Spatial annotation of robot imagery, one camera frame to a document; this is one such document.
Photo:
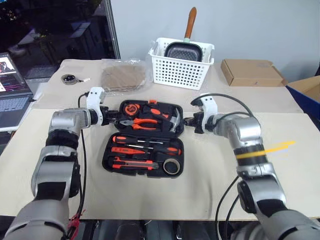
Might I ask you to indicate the long black orange screwdriver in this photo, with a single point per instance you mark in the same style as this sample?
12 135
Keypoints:
170 151

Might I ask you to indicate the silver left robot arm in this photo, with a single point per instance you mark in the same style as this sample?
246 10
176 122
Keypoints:
55 175

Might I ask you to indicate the open grey laptop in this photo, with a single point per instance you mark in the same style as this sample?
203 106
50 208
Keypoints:
11 105

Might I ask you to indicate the black tool case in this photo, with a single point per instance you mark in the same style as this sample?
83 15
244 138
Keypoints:
172 140

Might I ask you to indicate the dark rounded shape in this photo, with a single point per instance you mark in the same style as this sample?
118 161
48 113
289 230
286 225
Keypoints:
128 232

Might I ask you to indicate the orange black tape measure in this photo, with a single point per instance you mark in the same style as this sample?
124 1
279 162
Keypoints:
131 109

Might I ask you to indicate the white perforated plastic basket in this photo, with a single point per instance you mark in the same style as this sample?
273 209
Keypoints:
177 72

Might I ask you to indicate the grey tape roll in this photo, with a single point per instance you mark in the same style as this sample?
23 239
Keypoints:
166 170

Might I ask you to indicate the steel claw hammer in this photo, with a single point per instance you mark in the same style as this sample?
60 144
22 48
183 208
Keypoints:
175 120

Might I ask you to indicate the grey metal post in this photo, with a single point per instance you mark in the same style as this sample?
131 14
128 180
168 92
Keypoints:
112 27

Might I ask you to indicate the flat brown cardboard box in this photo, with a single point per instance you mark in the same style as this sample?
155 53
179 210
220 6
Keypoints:
250 72

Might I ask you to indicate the orange black utility knife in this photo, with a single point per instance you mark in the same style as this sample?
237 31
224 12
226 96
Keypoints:
132 165

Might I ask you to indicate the short black orange screwdriver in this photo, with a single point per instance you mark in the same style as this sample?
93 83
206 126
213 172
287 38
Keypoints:
120 139

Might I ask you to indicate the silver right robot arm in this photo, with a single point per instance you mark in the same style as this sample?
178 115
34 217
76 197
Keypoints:
252 160

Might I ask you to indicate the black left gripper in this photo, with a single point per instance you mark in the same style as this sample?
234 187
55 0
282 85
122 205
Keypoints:
106 116

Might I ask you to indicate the blue bin with cardboard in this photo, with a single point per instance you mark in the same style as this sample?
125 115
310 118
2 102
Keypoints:
306 96

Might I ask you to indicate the orange tester screwdriver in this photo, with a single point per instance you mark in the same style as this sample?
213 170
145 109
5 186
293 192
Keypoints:
125 150

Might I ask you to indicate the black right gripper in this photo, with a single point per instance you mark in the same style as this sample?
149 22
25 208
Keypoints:
199 123

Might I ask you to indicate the plastic bag brown sheets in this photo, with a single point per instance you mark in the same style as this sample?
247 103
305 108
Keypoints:
122 76

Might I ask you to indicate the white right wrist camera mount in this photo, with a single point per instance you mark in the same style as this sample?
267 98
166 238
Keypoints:
208 107

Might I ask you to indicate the beige table cover sheet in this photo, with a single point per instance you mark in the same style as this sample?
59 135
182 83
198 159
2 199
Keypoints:
237 100
150 200

